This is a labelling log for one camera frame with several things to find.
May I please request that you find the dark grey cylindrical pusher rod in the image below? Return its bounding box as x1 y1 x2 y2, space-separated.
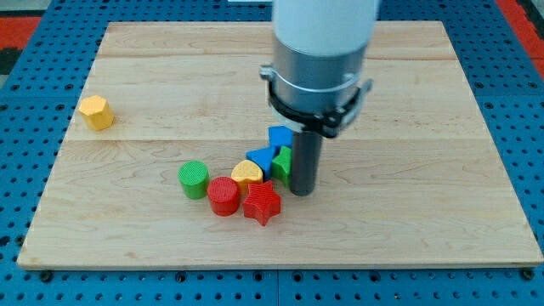
290 132 322 196

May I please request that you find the blue triangle block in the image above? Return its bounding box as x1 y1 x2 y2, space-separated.
246 147 276 181

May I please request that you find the light wooden board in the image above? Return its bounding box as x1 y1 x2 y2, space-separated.
18 21 543 270

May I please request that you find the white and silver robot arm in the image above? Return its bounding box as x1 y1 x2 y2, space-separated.
260 0 381 196

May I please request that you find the green star block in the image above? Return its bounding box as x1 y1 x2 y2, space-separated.
271 146 292 188

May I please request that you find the black clamp ring with bracket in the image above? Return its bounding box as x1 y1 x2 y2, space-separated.
258 63 375 139

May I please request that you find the yellow hexagon block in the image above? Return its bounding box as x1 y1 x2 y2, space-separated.
78 95 115 131

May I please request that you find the green cylinder block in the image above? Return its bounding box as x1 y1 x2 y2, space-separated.
178 160 210 200

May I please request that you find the red star block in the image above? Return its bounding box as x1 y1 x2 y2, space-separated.
242 181 281 226

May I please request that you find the red cylinder block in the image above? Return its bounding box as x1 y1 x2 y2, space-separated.
207 177 240 217

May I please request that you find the yellow heart block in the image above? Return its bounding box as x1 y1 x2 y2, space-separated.
230 160 264 195

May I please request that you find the blue cube block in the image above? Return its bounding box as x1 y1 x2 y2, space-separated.
268 126 292 149

